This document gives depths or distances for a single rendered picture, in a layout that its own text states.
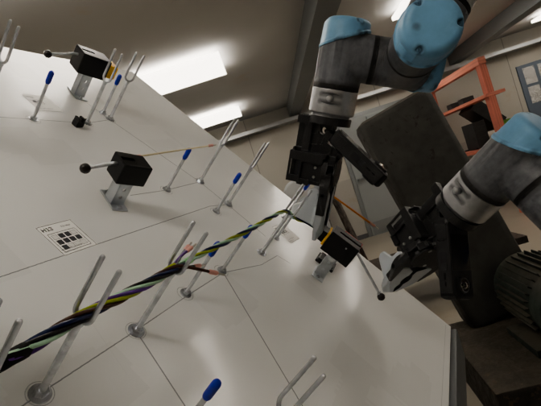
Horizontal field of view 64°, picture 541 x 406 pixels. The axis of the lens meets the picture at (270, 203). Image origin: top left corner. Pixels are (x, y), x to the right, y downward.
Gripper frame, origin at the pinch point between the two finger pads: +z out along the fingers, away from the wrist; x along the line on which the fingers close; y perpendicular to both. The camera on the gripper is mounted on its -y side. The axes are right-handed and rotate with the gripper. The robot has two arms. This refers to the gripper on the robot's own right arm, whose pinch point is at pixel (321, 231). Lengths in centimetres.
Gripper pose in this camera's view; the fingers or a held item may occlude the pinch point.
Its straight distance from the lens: 77.5
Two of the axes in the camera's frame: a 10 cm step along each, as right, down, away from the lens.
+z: -1.5, 9.5, 2.6
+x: -3.0, 2.1, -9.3
